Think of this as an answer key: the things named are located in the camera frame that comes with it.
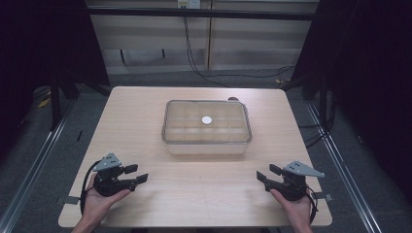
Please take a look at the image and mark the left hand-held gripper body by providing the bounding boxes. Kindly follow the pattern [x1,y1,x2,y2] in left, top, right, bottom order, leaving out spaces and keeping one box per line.
[92,152,137,198]

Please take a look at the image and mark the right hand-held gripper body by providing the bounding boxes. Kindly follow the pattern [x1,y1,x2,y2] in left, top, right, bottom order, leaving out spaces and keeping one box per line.
[264,160,326,202]

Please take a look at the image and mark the clear plastic lidded container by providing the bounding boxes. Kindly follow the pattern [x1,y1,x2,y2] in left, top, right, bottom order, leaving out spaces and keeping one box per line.
[161,99,254,156]

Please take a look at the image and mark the person's right hand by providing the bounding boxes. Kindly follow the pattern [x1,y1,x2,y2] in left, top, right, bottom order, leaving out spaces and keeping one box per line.
[269,188,313,225]

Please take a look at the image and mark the person's left hand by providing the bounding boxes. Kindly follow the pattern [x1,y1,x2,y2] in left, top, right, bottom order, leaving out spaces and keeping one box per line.
[80,174,132,223]

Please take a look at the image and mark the grey tape strip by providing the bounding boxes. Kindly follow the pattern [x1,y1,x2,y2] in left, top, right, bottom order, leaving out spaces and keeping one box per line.
[55,195,81,206]
[312,191,334,202]

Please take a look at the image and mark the yellow floor object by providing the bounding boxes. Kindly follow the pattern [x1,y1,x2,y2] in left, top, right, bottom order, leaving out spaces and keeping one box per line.
[37,96,52,109]

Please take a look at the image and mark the black curtain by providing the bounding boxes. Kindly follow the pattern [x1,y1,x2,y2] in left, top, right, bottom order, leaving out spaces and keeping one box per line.
[285,0,412,208]
[0,0,111,156]

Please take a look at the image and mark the black horizontal bar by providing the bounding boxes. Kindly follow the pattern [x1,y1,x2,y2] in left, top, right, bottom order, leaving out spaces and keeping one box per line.
[86,7,320,21]

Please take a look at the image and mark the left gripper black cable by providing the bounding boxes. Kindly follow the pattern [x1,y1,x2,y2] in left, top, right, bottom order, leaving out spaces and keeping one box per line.
[79,159,102,216]

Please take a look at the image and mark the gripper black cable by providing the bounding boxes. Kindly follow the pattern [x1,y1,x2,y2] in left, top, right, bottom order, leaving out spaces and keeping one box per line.
[304,185,321,225]
[79,159,102,216]

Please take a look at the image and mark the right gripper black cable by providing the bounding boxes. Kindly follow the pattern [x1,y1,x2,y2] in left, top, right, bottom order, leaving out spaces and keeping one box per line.
[304,185,321,225]

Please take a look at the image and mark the metal floor rail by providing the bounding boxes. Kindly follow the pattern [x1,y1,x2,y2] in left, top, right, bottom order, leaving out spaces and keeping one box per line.
[305,101,385,233]
[0,100,77,233]

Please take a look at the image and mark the black cable bundle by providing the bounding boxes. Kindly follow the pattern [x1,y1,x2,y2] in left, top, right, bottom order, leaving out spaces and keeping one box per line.
[296,90,336,150]

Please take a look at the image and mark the black stand post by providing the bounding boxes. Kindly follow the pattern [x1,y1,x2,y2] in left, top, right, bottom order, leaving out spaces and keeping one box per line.
[49,72,63,132]

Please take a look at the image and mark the black floor cable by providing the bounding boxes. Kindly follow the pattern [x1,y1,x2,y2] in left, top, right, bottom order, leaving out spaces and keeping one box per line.
[182,16,296,88]

